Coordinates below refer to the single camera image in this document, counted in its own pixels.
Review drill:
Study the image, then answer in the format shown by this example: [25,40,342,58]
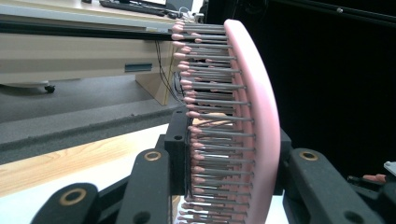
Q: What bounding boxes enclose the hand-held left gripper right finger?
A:
[273,128,294,196]

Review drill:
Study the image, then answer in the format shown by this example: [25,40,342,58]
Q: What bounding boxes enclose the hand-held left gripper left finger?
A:
[163,106,192,197]

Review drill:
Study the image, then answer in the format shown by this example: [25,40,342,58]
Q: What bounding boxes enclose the pink hairbrush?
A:
[171,18,282,224]

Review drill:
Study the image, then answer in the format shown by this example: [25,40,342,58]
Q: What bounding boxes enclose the black curtain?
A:
[204,0,396,180]

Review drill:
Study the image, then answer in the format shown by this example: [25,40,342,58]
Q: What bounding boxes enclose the wooden table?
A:
[0,122,176,198]

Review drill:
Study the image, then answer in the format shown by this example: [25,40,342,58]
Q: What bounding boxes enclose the beige wooden desk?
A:
[0,0,180,106]

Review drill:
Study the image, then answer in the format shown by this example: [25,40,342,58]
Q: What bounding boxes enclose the black keyboard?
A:
[98,0,180,19]

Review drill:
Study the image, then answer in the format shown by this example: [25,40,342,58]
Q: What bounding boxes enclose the hanging desk cables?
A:
[154,39,187,105]

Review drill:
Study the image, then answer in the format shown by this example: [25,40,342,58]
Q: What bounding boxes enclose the black horizontal frame bar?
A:
[0,20,177,42]

